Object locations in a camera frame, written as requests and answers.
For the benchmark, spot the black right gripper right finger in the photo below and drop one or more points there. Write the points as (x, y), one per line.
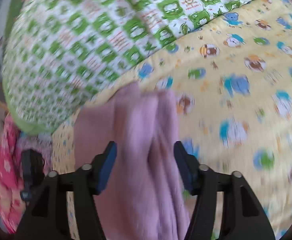
(243, 216)

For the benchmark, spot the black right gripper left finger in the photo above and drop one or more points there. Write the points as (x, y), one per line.
(46, 215)

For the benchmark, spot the purple knit sweater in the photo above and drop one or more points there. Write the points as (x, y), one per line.
(143, 197)

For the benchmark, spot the pink floral clothing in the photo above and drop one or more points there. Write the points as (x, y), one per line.
(12, 143)

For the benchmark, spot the green white patterned quilt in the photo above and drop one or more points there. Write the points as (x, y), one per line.
(61, 53)

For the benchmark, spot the yellow bear print bedsheet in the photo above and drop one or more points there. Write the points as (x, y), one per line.
(233, 87)

